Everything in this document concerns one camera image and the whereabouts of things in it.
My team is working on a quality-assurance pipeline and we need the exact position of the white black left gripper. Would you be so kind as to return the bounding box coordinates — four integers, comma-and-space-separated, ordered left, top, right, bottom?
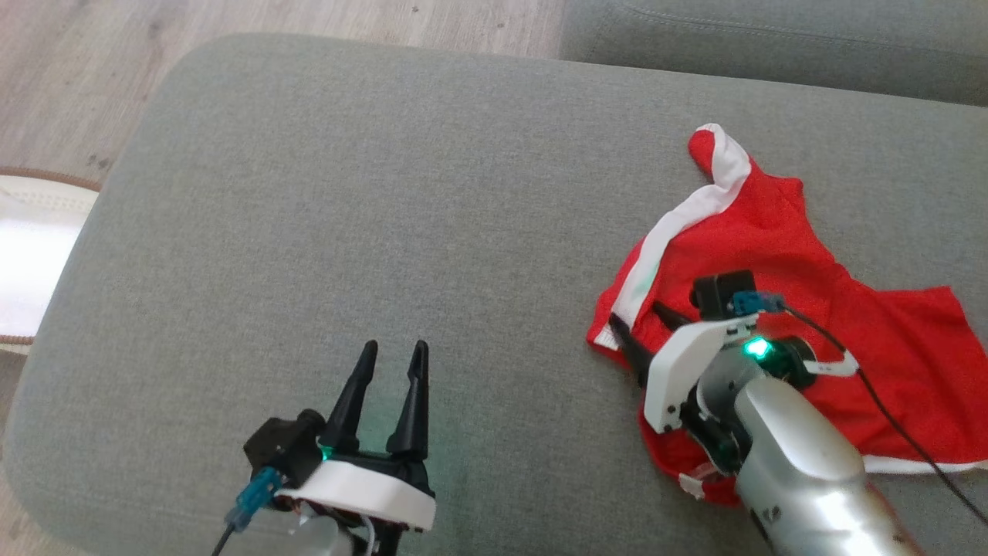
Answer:
274, 340, 437, 534

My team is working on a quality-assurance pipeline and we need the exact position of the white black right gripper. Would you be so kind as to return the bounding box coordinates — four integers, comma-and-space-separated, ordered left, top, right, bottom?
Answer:
608, 301, 761, 476

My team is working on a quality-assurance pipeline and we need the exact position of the red shorts white stripe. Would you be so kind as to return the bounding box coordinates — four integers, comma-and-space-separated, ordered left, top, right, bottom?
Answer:
585, 124, 988, 508

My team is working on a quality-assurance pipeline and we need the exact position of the small grey sofa cushion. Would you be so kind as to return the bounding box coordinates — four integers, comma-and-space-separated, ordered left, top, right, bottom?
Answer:
560, 0, 988, 107

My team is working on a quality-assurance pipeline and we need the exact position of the white cable label tag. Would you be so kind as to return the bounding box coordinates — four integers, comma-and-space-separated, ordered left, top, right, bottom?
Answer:
810, 349, 860, 379

